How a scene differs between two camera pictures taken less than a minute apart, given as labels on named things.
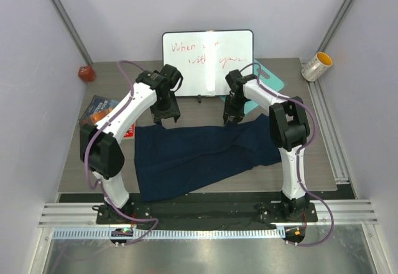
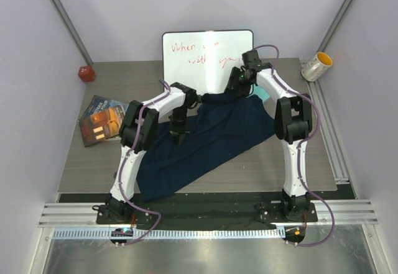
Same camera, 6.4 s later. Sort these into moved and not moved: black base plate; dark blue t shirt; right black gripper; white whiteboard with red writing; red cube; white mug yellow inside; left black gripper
Moved: dark blue t shirt; left black gripper; right black gripper
Not moved: white mug yellow inside; red cube; white whiteboard with red writing; black base plate
